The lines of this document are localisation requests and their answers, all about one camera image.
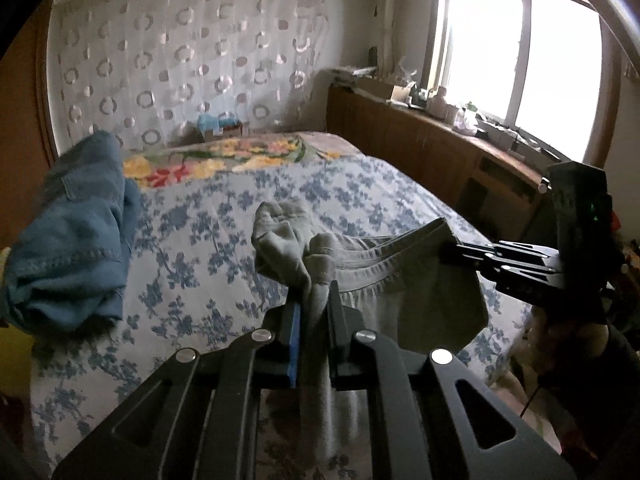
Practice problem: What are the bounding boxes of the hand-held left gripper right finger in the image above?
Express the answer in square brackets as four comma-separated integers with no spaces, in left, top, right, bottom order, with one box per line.
[325,282,578,480]

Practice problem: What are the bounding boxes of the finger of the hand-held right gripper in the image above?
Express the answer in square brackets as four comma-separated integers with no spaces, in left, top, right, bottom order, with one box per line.
[492,241,558,263]
[440,244,566,307]

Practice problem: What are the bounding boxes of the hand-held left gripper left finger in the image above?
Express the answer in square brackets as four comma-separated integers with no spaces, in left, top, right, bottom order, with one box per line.
[52,302,303,480]

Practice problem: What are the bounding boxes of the grey-green pants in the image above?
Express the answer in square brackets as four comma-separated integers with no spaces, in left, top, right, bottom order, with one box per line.
[252,200,488,468]

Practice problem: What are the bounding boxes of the person's right hand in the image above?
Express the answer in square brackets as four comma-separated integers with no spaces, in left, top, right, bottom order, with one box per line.
[547,320,610,376]

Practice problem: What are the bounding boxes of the patterned floor rug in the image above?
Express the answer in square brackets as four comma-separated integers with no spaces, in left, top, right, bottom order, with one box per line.
[495,355,556,421]

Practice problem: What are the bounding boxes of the blue floral bedsheet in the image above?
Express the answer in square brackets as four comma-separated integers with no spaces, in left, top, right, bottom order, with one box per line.
[30,152,533,480]

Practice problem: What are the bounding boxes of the long wooden cabinet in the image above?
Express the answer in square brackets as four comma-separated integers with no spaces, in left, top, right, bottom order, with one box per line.
[327,82,556,241]

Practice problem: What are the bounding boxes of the colourful floral pillow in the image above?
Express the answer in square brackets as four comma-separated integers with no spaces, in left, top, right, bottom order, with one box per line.
[122,131,366,188]

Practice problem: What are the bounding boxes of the cardboard box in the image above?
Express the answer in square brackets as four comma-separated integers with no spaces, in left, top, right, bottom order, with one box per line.
[357,76,413,103]

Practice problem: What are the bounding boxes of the window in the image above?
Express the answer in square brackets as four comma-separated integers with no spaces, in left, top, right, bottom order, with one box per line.
[422,0,621,166]

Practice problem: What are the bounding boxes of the blue tissue pack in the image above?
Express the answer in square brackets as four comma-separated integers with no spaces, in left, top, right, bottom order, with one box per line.
[196,112,243,142]

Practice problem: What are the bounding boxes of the blue denim jeans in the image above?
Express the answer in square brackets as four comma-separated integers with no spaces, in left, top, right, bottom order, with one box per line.
[2,131,143,333]

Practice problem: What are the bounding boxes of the white curtain with circles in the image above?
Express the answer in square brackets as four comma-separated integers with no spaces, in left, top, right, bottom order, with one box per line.
[47,0,351,153]

